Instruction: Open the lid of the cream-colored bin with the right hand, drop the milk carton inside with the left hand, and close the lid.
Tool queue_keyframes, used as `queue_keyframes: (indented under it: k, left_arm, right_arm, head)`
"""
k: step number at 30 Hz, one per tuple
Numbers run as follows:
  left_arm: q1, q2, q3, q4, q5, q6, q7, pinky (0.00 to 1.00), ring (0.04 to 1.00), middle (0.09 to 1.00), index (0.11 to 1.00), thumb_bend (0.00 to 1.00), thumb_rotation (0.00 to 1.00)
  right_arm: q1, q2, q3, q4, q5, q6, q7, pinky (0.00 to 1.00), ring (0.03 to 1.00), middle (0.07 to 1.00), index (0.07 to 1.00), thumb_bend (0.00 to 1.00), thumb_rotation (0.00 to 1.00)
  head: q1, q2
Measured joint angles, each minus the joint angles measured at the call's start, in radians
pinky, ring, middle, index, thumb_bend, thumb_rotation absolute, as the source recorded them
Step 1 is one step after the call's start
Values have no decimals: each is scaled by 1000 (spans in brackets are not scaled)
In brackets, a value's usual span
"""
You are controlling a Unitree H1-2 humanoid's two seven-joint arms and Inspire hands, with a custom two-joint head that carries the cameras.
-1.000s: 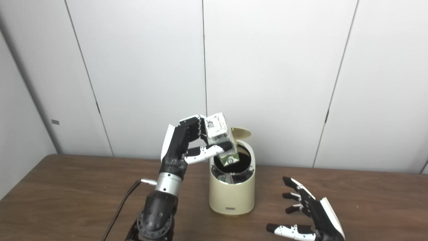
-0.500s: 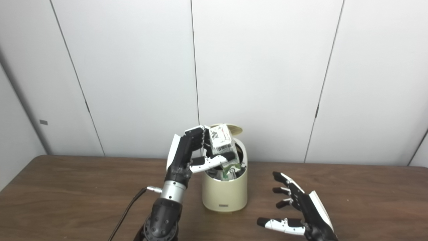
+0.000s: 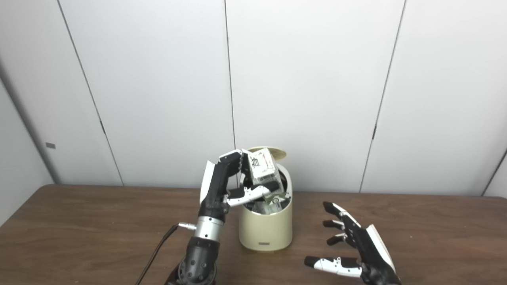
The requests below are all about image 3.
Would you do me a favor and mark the round cream bin lid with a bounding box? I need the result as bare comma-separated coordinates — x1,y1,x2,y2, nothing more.
248,146,287,161

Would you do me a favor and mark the small milk carton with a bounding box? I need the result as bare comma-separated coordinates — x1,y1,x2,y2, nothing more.
248,148,284,214

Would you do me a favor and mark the white and black right hand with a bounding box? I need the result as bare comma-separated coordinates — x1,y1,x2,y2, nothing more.
304,201,401,285

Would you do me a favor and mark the cream-colored bin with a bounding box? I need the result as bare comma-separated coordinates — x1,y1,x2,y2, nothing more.
238,158,294,252

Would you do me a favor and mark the white and black left hand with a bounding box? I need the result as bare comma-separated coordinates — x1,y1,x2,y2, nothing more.
199,149,280,220

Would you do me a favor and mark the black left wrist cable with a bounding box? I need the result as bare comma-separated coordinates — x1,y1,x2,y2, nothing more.
135,222,197,285

